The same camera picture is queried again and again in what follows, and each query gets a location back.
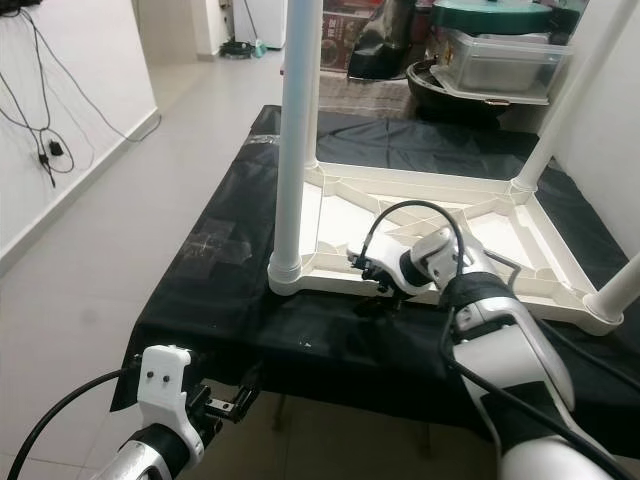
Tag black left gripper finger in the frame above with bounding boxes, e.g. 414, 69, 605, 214
230, 364, 263, 413

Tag white plastic children table top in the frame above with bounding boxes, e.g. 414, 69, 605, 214
267, 158, 627, 337

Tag black table cloth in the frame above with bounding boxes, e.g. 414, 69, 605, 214
135, 103, 640, 443

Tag large clear tape patch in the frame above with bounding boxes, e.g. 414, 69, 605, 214
188, 224, 253, 268

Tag beige cloth covered bench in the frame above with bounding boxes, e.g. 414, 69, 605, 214
314, 67, 423, 117

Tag orange lid storage box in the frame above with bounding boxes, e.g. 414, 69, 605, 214
322, 0, 373, 71

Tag clear plastic storage box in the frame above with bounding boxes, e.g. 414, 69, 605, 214
433, 27, 578, 102

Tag black floor mop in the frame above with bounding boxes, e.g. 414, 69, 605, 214
221, 0, 272, 59

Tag white cabinet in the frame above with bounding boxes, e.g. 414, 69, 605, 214
244, 0, 287, 47

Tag dark green round lid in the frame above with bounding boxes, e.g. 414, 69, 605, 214
433, 0, 558, 34

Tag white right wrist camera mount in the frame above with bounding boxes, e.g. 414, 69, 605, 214
344, 234, 409, 293

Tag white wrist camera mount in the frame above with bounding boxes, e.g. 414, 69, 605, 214
137, 344, 197, 438
344, 234, 409, 293

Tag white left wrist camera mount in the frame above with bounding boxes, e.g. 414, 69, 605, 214
137, 344, 197, 438

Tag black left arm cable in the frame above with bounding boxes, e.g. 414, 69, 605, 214
7, 364, 147, 480

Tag black wall cables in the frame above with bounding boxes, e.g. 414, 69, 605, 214
0, 8, 163, 187

